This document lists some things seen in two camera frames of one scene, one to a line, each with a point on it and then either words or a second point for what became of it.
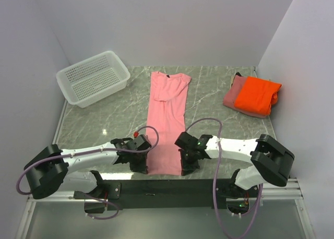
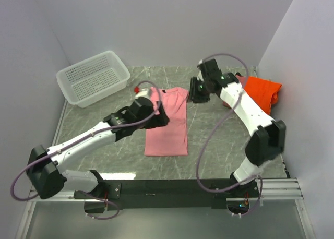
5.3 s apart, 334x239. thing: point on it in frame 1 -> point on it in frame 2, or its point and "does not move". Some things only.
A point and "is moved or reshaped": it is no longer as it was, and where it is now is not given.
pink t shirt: x=166 y=112 is moved or reshaped
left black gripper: x=142 y=168 -> x=158 y=120
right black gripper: x=187 y=168 -> x=193 y=93
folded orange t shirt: x=258 y=95 does not move
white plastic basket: x=93 y=78 does not move
